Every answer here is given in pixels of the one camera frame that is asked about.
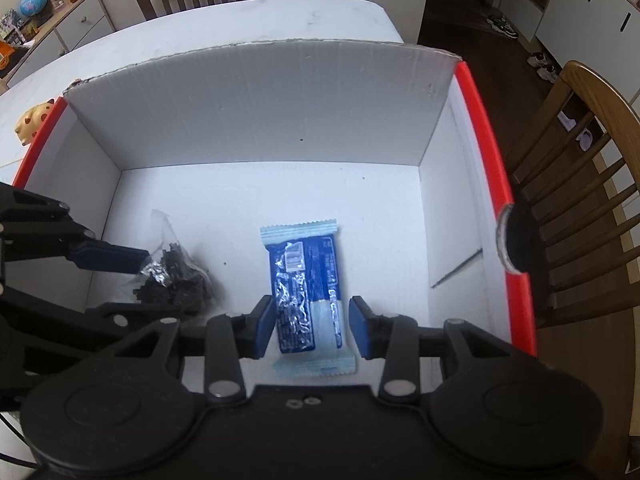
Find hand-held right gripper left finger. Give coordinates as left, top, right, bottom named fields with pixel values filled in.
left=115, top=296, right=275, bottom=405

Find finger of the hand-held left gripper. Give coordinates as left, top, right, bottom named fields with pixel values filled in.
left=0, top=182, right=151, bottom=275
left=0, top=282, right=166, bottom=376

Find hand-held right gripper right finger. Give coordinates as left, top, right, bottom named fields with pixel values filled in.
left=348, top=296, right=518, bottom=405

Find blue snack packet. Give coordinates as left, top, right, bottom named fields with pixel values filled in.
left=260, top=217, right=358, bottom=377

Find clear bag of black parts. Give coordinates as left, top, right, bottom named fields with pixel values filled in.
left=135, top=209, right=226, bottom=317

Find red and white cardboard box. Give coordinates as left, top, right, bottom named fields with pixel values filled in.
left=11, top=40, right=540, bottom=386

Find yellow spotted toy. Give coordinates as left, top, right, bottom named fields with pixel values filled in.
left=14, top=100, right=55, bottom=147

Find white drawer cabinet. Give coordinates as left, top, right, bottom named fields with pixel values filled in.
left=5, top=0, right=117, bottom=88

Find white slippers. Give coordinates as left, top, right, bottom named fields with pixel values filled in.
left=557, top=112, right=593, bottom=151

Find white sneakers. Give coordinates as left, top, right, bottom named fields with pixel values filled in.
left=527, top=51, right=561, bottom=83

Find black sneakers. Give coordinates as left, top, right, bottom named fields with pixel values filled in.
left=487, top=15, right=518, bottom=38

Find white wall cabinet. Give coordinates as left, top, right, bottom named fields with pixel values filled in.
left=535, top=0, right=640, bottom=91

